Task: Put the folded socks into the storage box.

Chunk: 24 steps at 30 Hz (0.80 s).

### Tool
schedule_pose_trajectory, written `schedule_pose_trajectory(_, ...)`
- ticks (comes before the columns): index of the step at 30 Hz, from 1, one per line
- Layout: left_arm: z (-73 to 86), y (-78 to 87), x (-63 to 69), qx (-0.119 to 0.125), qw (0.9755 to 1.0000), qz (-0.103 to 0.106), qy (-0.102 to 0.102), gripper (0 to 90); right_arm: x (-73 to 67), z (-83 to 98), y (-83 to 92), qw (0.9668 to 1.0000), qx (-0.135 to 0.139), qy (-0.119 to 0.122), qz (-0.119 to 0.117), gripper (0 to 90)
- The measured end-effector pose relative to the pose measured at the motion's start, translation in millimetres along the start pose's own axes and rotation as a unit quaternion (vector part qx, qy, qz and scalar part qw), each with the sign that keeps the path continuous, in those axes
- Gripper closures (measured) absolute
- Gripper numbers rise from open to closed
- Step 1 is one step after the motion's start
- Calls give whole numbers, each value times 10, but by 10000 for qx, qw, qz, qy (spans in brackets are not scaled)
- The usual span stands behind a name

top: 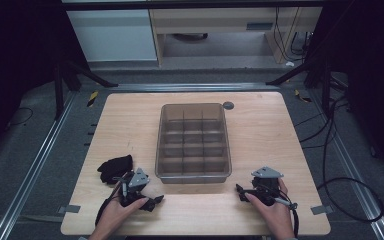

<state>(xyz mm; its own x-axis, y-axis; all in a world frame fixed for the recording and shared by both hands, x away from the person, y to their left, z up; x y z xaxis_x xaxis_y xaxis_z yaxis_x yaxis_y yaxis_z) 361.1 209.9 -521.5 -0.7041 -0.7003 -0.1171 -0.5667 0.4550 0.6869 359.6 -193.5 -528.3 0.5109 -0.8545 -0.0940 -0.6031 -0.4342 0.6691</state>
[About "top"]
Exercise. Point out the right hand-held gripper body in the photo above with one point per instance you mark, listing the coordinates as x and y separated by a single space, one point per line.
266 186

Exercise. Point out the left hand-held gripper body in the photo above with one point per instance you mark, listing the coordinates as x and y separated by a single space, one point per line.
136 181

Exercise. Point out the black cloth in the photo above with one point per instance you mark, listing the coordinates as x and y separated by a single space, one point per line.
115 168

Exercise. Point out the clear plastic divided box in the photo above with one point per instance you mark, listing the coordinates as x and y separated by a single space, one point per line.
193 143

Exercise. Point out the person's right hand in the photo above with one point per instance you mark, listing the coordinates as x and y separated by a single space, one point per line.
276 218

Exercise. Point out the person's left hand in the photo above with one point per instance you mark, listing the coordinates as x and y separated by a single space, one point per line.
116 215

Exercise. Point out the grey tape piece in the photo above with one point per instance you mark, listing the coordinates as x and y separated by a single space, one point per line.
70 209
321 210

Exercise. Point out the grey round table grommet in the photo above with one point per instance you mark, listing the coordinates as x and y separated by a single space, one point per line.
228 105

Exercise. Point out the yellow black tape strip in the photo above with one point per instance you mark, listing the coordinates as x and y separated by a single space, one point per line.
92 99
301 96

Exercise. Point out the black metal stand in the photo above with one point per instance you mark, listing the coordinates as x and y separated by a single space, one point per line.
59 90
325 86

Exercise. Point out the small white floor object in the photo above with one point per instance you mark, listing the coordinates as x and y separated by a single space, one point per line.
290 63

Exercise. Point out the white cabinet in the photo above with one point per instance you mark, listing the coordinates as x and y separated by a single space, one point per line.
113 35

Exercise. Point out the light wooden desk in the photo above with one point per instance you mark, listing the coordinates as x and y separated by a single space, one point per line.
220 20

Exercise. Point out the aluminium floor rail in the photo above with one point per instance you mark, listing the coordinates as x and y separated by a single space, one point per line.
353 173
30 173

